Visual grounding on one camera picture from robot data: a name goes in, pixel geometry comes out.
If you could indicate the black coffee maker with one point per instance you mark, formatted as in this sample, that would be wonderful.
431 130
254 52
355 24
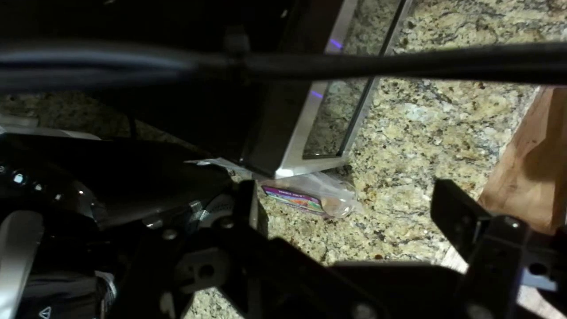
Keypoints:
89 171

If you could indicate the stainless black microwave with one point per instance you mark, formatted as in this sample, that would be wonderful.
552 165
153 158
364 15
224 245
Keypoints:
266 121

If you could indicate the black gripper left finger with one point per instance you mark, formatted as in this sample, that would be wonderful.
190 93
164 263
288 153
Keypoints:
201 272

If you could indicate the clear plastic snack bag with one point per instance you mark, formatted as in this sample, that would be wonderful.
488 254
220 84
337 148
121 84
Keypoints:
302 197

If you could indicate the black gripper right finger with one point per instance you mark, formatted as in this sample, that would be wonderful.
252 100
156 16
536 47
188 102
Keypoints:
502 266

